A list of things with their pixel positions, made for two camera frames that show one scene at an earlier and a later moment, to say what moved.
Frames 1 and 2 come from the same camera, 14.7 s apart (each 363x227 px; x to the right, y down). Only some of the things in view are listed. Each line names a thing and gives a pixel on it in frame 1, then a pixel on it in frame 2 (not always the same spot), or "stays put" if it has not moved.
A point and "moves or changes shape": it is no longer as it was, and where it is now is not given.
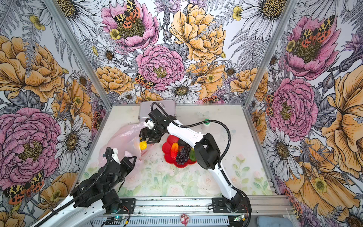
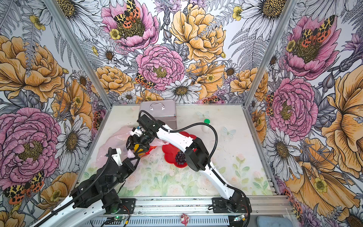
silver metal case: (167, 106) stays put
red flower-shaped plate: (167, 147) stays put
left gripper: (129, 166) stays put
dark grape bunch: (183, 154) stays put
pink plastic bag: (125, 141) moves or changes shape
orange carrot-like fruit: (174, 150) → (143, 154)
